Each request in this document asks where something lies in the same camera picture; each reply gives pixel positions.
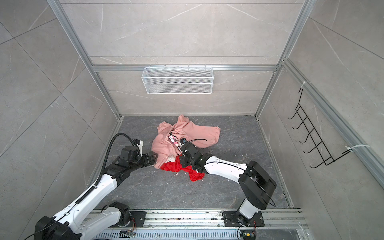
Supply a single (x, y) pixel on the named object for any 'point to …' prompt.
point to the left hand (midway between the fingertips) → (151, 153)
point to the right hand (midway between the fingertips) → (182, 154)
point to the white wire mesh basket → (179, 80)
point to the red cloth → (176, 166)
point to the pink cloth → (198, 135)
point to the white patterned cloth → (177, 143)
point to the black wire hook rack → (326, 158)
